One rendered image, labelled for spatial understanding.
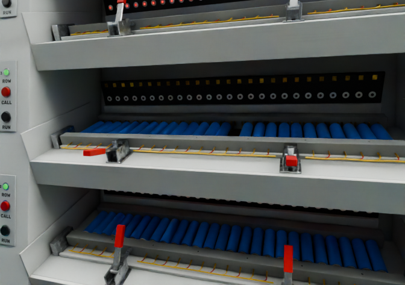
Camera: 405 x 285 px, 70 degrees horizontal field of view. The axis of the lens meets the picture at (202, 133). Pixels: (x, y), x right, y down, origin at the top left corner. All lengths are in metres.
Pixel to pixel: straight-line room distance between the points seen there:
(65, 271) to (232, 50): 0.46
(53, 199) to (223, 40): 0.43
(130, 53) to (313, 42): 0.27
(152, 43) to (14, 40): 0.26
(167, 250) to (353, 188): 0.31
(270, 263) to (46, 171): 0.40
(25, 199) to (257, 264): 0.40
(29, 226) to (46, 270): 0.08
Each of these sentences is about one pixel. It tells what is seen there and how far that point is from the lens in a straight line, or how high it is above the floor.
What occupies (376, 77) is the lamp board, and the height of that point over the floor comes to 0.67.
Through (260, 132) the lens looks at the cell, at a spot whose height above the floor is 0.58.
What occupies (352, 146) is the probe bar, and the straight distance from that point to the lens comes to 0.44.
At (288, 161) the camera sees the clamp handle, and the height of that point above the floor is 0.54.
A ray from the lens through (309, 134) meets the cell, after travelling 0.48.
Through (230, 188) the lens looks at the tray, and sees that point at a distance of 0.41.
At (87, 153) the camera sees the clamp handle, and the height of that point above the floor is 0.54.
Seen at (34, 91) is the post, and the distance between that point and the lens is 0.58.
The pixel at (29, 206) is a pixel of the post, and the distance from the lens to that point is 0.59.
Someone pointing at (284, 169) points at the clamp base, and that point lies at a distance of 0.40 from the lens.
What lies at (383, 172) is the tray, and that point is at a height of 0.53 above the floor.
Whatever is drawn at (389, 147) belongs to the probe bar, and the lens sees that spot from 0.46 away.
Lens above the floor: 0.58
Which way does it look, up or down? 1 degrees down
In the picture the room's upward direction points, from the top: 1 degrees clockwise
